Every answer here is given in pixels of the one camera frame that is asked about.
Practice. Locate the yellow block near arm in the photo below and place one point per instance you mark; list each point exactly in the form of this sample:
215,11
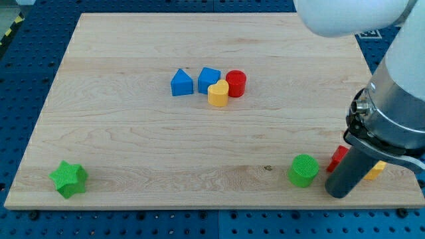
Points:
375,171

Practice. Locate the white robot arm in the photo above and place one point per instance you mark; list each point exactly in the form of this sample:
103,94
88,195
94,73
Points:
386,119

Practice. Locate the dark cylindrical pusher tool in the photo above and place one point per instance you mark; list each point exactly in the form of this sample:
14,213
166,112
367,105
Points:
349,172

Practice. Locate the red block near arm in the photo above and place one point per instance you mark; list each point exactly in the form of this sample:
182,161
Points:
336,158

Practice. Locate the wooden board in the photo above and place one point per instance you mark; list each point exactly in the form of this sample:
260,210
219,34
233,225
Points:
110,109

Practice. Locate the red cylinder block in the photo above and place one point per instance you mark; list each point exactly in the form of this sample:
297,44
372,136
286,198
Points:
237,83

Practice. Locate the blue cube block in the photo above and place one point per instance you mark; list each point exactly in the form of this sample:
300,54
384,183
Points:
207,77

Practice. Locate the yellow heart block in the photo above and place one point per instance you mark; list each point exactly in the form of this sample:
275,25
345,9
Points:
218,93

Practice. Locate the green cylinder block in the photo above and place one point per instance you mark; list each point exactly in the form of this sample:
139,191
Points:
303,170

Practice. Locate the green star block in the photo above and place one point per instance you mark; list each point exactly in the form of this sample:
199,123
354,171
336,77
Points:
69,179

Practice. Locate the blue triangle block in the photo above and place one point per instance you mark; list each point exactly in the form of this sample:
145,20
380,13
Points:
181,83

